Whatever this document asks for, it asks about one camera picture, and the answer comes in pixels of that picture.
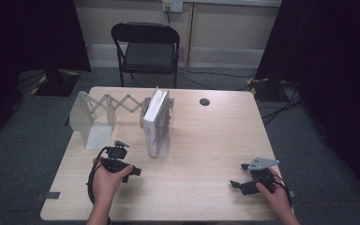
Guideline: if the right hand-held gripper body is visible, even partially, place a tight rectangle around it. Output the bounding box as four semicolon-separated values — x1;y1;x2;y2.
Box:
241;157;281;197

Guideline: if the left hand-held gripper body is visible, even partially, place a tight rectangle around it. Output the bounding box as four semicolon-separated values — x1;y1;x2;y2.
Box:
101;140;132;184

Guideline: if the white extendable book rack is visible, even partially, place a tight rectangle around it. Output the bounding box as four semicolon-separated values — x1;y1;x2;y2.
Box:
68;90;175;158

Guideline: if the thick white book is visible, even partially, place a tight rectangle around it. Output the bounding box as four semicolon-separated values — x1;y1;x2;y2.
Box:
142;87;171;158

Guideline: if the person's left hand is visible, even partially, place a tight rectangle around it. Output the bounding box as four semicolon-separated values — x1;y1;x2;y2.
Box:
92;156;136;204

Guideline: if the person's right hand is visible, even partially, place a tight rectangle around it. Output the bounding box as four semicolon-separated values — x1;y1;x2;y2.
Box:
255;168;293;214

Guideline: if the black stand base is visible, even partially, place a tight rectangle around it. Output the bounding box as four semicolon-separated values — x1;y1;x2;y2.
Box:
247;77;284;101
31;68;82;98

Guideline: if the black folding chair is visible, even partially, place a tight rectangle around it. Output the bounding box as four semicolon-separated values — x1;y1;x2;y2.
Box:
110;21;182;89

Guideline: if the black curtain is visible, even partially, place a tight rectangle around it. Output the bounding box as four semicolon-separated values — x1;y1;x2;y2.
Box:
0;0;92;148
255;0;360;204

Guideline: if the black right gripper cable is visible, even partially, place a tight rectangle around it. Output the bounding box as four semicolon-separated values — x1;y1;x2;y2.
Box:
274;173;293;208

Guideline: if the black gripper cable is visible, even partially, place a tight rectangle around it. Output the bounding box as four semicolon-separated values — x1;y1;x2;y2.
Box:
86;145;111;206
274;173;293;208

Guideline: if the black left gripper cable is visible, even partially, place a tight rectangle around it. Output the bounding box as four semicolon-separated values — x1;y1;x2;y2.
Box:
86;145;111;206

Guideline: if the bundle of black floor cables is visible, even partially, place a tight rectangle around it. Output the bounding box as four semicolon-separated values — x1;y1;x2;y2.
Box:
262;80;303;127

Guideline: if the black floor cable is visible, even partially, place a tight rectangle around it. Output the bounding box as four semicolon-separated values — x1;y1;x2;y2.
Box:
177;65;258;92

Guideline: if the white wall socket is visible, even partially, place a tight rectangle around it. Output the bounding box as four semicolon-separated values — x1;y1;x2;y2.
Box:
161;0;185;14

